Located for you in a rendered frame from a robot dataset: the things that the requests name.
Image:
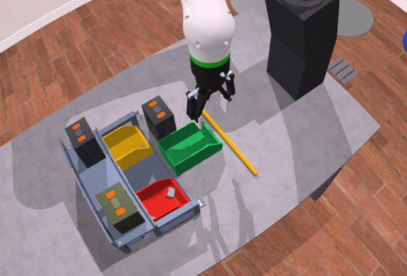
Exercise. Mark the green bin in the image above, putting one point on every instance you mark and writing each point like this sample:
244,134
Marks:
188,146

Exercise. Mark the yellow open bin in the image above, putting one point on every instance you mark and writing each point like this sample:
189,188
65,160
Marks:
124,144

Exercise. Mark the yellow long thin bar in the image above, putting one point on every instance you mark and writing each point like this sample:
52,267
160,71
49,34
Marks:
230,143

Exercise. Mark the red open bin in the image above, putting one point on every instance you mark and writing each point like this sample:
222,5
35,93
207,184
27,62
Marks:
155,200

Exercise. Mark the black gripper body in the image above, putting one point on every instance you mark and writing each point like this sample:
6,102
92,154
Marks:
204,86

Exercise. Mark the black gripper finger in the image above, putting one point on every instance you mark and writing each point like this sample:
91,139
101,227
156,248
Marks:
195,105
225,97

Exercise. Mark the grey bin rack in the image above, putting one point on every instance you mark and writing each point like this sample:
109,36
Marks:
106,173

